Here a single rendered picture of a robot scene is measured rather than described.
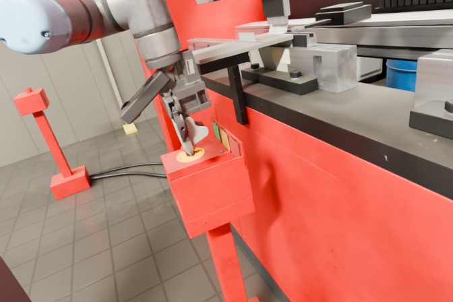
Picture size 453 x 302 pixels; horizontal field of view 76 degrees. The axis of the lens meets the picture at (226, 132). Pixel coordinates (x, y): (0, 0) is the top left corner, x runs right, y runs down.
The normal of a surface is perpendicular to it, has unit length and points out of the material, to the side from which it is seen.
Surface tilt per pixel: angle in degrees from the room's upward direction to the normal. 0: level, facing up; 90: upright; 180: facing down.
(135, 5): 92
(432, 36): 90
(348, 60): 90
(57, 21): 97
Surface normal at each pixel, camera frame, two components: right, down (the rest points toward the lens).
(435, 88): -0.89, 0.32
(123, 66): 0.43, 0.29
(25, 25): -0.04, 0.42
